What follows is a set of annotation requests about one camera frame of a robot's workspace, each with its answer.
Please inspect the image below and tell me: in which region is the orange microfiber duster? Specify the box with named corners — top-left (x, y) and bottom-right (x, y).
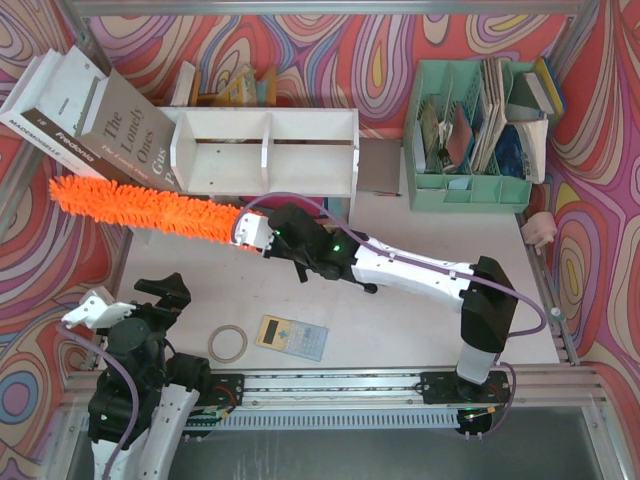
top-left (49, 175), bottom-right (241, 244)

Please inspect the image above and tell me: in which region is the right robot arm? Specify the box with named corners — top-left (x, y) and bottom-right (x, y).
top-left (259, 203), bottom-right (525, 385)

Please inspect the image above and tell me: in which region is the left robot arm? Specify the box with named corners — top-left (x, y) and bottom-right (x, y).
top-left (84, 273), bottom-right (212, 479)

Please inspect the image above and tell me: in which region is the white wooden bookshelf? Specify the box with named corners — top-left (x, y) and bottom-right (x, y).
top-left (162, 107), bottom-right (360, 220)

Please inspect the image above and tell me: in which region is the black binder clip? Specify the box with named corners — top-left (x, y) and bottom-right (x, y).
top-left (295, 263), bottom-right (308, 283)

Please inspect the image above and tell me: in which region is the masking tape roll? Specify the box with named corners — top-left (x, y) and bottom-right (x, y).
top-left (207, 325), bottom-right (248, 364)

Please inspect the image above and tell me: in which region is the yellow grey calculator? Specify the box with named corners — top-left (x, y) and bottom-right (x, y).
top-left (255, 315), bottom-right (329, 362)

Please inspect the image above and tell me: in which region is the grey cardboard sheet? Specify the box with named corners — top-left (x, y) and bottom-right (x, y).
top-left (357, 138), bottom-right (401, 193)

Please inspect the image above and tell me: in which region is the brown Lonely Ones book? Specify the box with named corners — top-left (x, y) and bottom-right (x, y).
top-left (79, 70), bottom-right (180, 192)

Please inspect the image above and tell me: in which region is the green desk organizer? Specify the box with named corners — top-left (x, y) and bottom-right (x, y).
top-left (403, 58), bottom-right (531, 214)

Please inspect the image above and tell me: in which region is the Fredonia book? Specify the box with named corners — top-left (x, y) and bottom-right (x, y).
top-left (22, 47), bottom-right (140, 186)

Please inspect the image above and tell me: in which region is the pink piggy figure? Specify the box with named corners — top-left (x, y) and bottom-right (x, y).
top-left (520, 211), bottom-right (557, 255)

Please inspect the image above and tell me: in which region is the white Mademoiselle book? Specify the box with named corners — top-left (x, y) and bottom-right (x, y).
top-left (1, 49), bottom-right (63, 151)

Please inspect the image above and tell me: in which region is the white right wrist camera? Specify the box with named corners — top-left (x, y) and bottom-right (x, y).
top-left (231, 213), bottom-right (274, 252)

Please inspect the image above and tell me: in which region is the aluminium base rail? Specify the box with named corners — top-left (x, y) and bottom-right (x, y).
top-left (59, 367), bottom-right (611, 414)

